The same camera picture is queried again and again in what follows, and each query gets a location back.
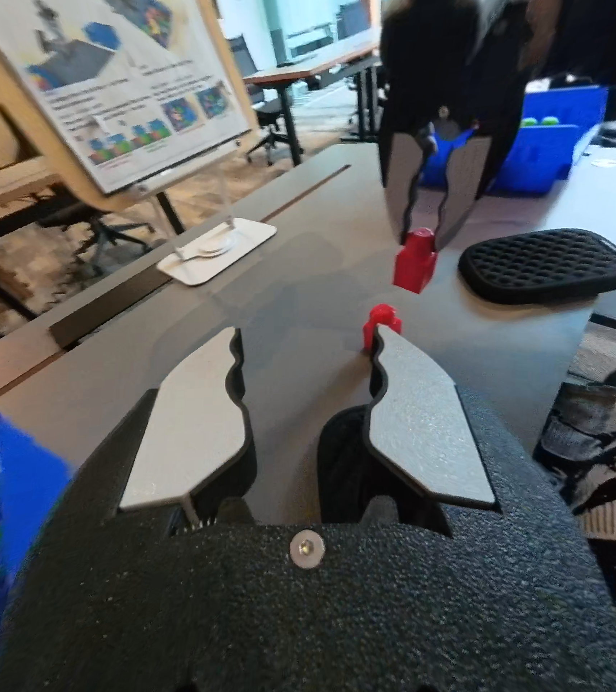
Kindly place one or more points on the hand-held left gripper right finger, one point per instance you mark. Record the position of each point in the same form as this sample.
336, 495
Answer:
427, 433

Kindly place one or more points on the blue bin with white label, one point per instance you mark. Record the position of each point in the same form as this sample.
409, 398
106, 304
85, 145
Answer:
546, 157

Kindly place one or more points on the black desk leg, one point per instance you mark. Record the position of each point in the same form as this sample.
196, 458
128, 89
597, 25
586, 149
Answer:
102, 233

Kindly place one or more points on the black honeycomb rubber pad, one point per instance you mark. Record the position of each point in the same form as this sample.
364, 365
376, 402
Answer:
546, 265

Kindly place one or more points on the blue plastic storage bin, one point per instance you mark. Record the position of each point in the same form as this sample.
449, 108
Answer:
21, 508

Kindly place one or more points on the black office chair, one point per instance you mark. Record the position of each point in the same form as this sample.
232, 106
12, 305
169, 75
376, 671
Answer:
259, 97

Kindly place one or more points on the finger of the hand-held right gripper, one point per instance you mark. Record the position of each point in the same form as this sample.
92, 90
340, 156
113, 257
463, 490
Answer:
465, 184
407, 178

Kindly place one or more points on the wooden background desk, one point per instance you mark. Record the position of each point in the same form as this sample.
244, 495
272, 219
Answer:
308, 65

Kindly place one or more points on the red single-stud mega block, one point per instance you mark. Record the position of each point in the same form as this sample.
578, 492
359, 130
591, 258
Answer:
414, 265
381, 319

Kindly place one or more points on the green two-stud mega block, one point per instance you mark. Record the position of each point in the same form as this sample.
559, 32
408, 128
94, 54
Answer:
540, 121

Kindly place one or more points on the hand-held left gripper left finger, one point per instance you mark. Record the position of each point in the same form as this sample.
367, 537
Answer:
189, 433

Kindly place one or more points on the printed instruction sheet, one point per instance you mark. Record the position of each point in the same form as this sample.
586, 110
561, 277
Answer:
113, 76

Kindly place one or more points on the person's patterned garment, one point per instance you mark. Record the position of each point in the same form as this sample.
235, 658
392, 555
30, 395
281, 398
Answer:
600, 508

